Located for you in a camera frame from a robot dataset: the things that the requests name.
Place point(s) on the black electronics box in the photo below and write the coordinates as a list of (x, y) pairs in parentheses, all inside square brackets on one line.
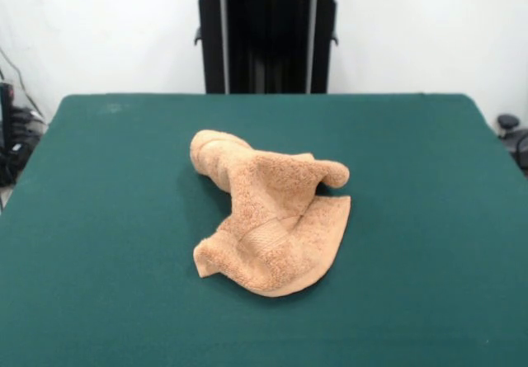
[(6, 136)]

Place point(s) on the orange terry towel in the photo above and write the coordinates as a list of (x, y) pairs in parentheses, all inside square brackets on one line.
[(268, 218)]

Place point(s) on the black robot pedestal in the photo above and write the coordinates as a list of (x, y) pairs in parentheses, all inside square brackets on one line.
[(268, 45)]

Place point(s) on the dark green table cloth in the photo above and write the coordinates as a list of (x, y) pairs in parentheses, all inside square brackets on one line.
[(103, 239)]

